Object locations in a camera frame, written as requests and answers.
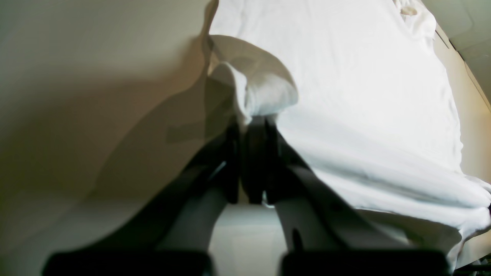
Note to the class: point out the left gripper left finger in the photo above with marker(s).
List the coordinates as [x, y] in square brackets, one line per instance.
[170, 236]

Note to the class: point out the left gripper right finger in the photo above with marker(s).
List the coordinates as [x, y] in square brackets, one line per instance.
[324, 235]

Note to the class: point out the white T-shirt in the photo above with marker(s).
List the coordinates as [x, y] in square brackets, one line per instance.
[357, 90]

